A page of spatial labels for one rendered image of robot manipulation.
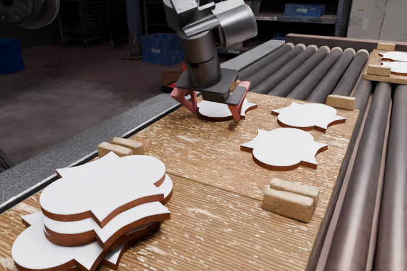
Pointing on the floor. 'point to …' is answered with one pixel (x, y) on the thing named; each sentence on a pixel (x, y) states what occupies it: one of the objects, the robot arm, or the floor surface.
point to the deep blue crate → (162, 49)
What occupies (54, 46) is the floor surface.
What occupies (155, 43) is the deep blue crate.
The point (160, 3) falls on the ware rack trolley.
